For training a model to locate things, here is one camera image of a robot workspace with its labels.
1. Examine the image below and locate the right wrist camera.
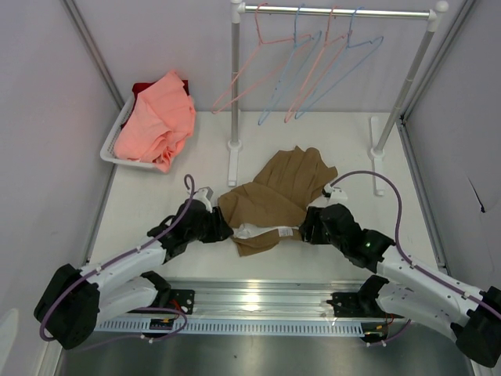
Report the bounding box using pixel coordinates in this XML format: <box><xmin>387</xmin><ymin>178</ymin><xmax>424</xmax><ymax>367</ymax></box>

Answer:
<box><xmin>323</xmin><ymin>184</ymin><xmax>348</xmax><ymax>206</ymax></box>

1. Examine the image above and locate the blue wire hanger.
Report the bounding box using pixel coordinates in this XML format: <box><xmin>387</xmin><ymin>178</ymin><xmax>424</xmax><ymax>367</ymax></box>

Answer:
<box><xmin>258</xmin><ymin>3</ymin><xmax>323</xmax><ymax>125</ymax></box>
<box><xmin>292</xmin><ymin>6</ymin><xmax>384</xmax><ymax>120</ymax></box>

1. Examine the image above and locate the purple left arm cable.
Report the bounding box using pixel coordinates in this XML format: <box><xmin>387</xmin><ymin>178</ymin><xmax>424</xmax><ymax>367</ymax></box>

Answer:
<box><xmin>38</xmin><ymin>174</ymin><xmax>196</xmax><ymax>345</ymax></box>

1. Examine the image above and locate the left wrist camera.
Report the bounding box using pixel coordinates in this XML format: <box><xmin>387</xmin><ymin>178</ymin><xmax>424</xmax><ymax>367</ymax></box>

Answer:
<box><xmin>193</xmin><ymin>186</ymin><xmax>214</xmax><ymax>212</ymax></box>

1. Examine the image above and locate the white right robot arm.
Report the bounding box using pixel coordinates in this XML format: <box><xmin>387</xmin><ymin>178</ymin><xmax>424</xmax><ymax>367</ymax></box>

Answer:
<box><xmin>300</xmin><ymin>204</ymin><xmax>500</xmax><ymax>368</ymax></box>

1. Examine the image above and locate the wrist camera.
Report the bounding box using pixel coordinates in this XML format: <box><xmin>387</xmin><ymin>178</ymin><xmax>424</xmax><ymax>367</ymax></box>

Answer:
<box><xmin>323</xmin><ymin>184</ymin><xmax>348</xmax><ymax>206</ymax></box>
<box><xmin>193</xmin><ymin>186</ymin><xmax>214</xmax><ymax>212</ymax></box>

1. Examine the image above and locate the tan pleated skirt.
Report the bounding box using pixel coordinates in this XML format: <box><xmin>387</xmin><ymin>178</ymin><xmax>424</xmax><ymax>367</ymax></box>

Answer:
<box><xmin>218</xmin><ymin>146</ymin><xmax>338</xmax><ymax>257</ymax></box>

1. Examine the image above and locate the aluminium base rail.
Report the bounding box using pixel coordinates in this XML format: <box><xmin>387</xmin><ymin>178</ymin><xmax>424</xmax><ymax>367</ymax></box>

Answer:
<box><xmin>170</xmin><ymin>278</ymin><xmax>362</xmax><ymax>320</ymax></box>

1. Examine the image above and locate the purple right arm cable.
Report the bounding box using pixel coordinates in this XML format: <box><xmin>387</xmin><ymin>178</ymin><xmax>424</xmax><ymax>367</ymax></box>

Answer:
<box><xmin>330</xmin><ymin>170</ymin><xmax>501</xmax><ymax>345</ymax></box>

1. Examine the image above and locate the dark red garment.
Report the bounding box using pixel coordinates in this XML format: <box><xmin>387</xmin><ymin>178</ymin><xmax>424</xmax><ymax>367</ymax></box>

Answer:
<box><xmin>120</xmin><ymin>79</ymin><xmax>190</xmax><ymax>129</ymax></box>

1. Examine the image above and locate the blue wire hanger right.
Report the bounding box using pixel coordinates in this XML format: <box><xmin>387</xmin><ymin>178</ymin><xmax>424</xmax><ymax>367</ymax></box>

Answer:
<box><xmin>292</xmin><ymin>6</ymin><xmax>384</xmax><ymax>120</ymax></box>

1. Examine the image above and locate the pink wire hanger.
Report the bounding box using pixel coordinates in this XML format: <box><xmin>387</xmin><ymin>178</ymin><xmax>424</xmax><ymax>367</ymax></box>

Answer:
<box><xmin>283</xmin><ymin>5</ymin><xmax>351</xmax><ymax>124</ymax></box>
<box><xmin>210</xmin><ymin>2</ymin><xmax>298</xmax><ymax>114</ymax></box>

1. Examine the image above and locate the white perforated laundry basket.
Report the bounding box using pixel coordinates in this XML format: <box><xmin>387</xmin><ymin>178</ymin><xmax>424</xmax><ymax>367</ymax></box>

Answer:
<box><xmin>99</xmin><ymin>95</ymin><xmax>160</xmax><ymax>173</ymax></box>

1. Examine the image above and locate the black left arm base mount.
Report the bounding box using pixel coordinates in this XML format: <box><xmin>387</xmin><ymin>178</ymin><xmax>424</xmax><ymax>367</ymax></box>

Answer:
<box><xmin>141</xmin><ymin>271</ymin><xmax>196</xmax><ymax>315</ymax></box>

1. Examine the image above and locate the white garment rack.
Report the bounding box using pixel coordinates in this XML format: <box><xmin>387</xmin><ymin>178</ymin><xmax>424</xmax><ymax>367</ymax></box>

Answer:
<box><xmin>211</xmin><ymin>1</ymin><xmax>449</xmax><ymax>197</ymax></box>

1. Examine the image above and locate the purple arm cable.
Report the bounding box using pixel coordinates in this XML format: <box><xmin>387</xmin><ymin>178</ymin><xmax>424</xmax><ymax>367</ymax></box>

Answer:
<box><xmin>38</xmin><ymin>174</ymin><xmax>196</xmax><ymax>345</ymax></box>
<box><xmin>330</xmin><ymin>170</ymin><xmax>501</xmax><ymax>345</ymax></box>

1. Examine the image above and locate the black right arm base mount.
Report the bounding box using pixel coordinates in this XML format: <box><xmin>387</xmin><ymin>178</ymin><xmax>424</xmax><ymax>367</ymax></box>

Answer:
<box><xmin>326</xmin><ymin>292</ymin><xmax>386</xmax><ymax>318</ymax></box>

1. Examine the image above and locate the pink wire hanger right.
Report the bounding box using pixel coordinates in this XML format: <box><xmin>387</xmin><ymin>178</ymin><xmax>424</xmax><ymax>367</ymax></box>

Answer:
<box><xmin>283</xmin><ymin>5</ymin><xmax>351</xmax><ymax>124</ymax></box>

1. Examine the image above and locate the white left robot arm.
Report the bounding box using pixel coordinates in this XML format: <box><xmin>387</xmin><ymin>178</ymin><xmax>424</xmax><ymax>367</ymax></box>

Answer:
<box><xmin>34</xmin><ymin>199</ymin><xmax>233</xmax><ymax>350</ymax></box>

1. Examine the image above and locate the slotted white cable duct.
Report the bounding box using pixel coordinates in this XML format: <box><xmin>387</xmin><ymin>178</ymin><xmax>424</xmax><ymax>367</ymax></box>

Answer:
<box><xmin>96</xmin><ymin>317</ymin><xmax>365</xmax><ymax>338</ymax></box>

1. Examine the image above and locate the blue wire hanger left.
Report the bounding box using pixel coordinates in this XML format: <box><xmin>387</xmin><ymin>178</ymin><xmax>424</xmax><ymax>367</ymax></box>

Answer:
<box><xmin>258</xmin><ymin>3</ymin><xmax>323</xmax><ymax>125</ymax></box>

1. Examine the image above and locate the pink wire hanger left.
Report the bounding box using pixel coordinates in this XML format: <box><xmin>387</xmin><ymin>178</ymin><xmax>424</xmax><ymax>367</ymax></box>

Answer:
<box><xmin>210</xmin><ymin>2</ymin><xmax>298</xmax><ymax>114</ymax></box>

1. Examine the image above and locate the salmon pink garment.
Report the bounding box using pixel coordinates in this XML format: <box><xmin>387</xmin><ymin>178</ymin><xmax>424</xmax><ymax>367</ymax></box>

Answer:
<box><xmin>114</xmin><ymin>70</ymin><xmax>196</xmax><ymax>173</ymax></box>

